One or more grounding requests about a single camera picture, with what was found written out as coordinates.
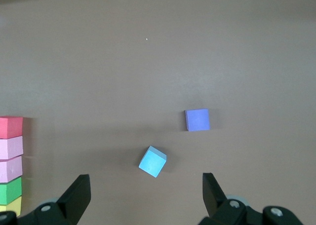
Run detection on light blue foam cube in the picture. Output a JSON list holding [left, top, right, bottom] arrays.
[[138, 146, 167, 179]]

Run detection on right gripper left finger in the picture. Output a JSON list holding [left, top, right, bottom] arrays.
[[0, 174, 91, 225]]

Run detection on green foam cube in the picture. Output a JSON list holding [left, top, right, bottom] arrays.
[[0, 177, 23, 206]]

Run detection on pink foam cube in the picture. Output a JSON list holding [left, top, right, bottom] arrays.
[[0, 135, 24, 161], [0, 155, 24, 183]]

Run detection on dark purple foam cube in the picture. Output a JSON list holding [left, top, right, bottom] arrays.
[[185, 108, 211, 132]]

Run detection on brown table mat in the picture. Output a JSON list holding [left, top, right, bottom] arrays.
[[0, 0, 316, 225]]

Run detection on yellow foam cube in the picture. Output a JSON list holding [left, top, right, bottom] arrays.
[[0, 195, 22, 217]]

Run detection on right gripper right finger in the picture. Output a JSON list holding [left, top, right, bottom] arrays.
[[198, 172, 307, 225]]

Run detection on red foam cube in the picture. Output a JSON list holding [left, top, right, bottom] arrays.
[[0, 115, 24, 140]]

